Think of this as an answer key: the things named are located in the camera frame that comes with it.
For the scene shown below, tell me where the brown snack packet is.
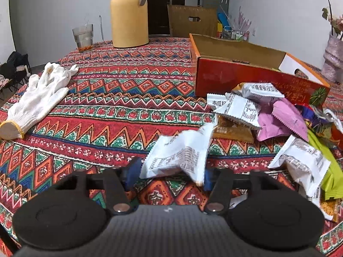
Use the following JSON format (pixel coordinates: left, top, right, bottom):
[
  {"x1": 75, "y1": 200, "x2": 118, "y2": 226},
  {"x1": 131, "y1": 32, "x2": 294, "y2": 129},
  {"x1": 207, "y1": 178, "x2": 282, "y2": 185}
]
[{"x1": 213, "y1": 120, "x2": 254, "y2": 144}]

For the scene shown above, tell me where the green snack packet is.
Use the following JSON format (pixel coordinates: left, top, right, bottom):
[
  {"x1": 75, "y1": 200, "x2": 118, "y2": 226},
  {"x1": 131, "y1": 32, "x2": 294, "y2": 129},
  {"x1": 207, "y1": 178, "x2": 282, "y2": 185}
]
[{"x1": 307, "y1": 130, "x2": 343, "y2": 201}]

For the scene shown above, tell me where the white cotton glove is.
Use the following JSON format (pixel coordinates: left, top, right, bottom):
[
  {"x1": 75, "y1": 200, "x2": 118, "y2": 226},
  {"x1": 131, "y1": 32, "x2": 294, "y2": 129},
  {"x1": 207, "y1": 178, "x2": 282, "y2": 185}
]
[{"x1": 0, "y1": 62, "x2": 79, "y2": 140}]

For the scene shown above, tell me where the red cardboard box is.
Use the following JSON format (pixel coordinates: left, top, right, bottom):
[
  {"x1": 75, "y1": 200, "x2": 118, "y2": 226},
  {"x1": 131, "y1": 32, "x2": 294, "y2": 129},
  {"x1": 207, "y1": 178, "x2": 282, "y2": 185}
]
[{"x1": 189, "y1": 33, "x2": 331, "y2": 106}]

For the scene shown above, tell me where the black chair with clothes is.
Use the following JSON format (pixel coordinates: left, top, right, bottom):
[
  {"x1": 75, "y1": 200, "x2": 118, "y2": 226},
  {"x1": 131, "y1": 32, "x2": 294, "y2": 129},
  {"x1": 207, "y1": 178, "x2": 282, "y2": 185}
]
[{"x1": 0, "y1": 51, "x2": 33, "y2": 99}]

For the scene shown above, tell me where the yellow thermos jug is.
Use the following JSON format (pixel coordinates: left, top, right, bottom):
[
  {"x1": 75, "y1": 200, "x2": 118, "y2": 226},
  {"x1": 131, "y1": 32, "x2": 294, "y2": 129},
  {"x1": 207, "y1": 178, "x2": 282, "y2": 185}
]
[{"x1": 111, "y1": 0, "x2": 149, "y2": 49}]

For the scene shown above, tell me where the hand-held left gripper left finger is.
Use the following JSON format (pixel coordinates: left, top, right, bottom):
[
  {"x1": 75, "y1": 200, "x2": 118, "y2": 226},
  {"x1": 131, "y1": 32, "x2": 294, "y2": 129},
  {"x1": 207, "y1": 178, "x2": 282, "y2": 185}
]
[{"x1": 55, "y1": 157, "x2": 142, "y2": 215}]

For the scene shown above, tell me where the brown cardboard box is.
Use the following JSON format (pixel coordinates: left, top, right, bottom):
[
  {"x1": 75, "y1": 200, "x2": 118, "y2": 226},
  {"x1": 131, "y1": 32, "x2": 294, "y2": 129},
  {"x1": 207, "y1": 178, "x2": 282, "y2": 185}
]
[{"x1": 167, "y1": 4, "x2": 218, "y2": 38}]

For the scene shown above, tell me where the pink vase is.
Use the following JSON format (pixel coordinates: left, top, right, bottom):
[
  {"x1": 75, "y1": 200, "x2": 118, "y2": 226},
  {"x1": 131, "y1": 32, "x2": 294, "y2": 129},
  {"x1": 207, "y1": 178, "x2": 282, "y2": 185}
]
[{"x1": 322, "y1": 31, "x2": 343, "y2": 83}]

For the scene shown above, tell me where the dark door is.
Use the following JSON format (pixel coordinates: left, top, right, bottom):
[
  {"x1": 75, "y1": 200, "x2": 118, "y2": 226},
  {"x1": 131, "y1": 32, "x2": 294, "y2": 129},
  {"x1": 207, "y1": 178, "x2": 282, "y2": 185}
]
[{"x1": 147, "y1": 0, "x2": 185, "y2": 35}]

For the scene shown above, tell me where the clear bottle organizer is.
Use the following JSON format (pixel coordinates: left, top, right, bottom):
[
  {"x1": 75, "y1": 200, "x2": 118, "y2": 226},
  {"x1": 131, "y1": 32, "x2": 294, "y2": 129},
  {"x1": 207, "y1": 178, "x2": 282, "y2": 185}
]
[{"x1": 222, "y1": 25, "x2": 251, "y2": 42}]

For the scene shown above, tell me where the dark purple snack packet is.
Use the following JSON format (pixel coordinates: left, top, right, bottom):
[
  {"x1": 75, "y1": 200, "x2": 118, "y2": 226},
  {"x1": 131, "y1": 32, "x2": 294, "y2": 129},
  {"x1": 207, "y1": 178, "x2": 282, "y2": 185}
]
[{"x1": 296, "y1": 104, "x2": 334, "y2": 133}]

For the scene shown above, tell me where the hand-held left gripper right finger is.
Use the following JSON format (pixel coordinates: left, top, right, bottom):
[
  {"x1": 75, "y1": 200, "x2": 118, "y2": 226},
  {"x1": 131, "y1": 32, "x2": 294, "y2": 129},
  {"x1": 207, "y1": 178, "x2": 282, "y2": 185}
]
[{"x1": 203, "y1": 167, "x2": 274, "y2": 215}]

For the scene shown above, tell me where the glass cup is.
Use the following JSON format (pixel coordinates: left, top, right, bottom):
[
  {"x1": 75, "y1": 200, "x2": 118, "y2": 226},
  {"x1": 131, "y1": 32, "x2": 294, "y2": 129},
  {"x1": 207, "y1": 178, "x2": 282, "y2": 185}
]
[{"x1": 72, "y1": 24, "x2": 94, "y2": 53}]

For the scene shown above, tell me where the pink snack packet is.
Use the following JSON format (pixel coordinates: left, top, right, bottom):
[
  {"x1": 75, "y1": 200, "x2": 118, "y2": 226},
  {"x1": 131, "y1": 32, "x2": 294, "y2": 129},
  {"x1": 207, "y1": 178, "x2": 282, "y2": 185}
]
[
  {"x1": 272, "y1": 98, "x2": 309, "y2": 142},
  {"x1": 257, "y1": 104, "x2": 292, "y2": 141}
]

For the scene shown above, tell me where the lilac decorative plant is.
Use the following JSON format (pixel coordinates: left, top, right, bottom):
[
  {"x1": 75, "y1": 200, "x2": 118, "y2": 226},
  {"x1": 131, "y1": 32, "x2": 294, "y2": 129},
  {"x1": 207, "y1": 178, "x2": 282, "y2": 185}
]
[{"x1": 232, "y1": 7, "x2": 252, "y2": 31}]

